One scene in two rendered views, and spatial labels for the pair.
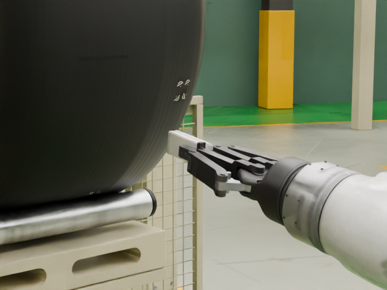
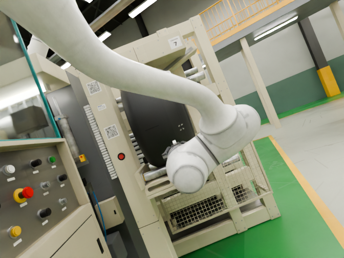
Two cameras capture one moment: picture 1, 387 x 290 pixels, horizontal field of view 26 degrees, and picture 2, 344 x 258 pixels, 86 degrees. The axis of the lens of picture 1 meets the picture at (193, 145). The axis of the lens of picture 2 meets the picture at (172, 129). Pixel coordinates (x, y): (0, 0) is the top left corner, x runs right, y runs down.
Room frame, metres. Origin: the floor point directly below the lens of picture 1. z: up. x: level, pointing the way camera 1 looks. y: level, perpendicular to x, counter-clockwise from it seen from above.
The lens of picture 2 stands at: (0.39, -0.52, 1.08)
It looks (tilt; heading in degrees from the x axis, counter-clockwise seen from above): 1 degrees up; 39
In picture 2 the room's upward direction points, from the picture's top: 22 degrees counter-clockwise
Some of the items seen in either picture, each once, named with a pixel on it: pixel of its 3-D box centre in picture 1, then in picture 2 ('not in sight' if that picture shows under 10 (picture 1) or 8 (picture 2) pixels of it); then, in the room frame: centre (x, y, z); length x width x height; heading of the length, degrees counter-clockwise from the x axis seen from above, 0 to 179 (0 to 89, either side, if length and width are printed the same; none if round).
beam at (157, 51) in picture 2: not in sight; (147, 59); (1.58, 0.39, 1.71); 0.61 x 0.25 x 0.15; 130
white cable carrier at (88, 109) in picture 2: not in sight; (102, 141); (1.02, 0.53, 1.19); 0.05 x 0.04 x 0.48; 40
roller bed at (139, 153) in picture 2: not in sight; (140, 149); (1.43, 0.71, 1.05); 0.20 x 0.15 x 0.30; 130
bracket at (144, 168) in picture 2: not in sight; (145, 173); (1.16, 0.43, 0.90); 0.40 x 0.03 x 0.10; 40
